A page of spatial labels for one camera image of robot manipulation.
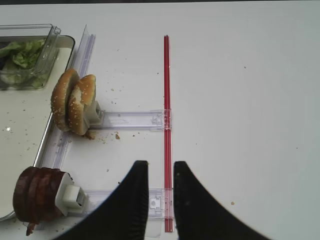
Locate green lettuce pieces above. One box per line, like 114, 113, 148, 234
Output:
0, 39, 45, 72

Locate clear rail lower right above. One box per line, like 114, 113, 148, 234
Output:
80, 188, 174, 219

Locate clear rail upper right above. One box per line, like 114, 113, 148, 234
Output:
95, 109, 172, 131

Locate stack of meat slices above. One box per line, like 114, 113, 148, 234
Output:
12, 166, 70, 236

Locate clear plastic container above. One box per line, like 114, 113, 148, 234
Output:
0, 24, 61, 90

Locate sesame bun top rear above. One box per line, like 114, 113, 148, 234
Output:
67, 74, 96, 136

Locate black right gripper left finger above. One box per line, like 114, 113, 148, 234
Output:
56, 160, 149, 240

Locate sesame bun top front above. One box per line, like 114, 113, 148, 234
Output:
50, 68, 80, 132

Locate metal baking tray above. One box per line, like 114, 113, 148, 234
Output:
0, 35, 75, 221

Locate white pusher block bun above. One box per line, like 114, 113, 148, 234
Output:
84, 100, 104, 128

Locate right red rail strip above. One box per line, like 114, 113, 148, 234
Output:
163, 35, 174, 233

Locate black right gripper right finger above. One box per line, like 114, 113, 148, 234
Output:
173, 161, 268, 240

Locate white pusher block meat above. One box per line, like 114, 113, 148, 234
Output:
54, 172, 88, 216

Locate sesame bun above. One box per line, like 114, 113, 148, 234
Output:
67, 74, 96, 136
50, 68, 80, 132

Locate clear vertical rail right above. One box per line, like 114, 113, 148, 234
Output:
38, 29, 104, 216

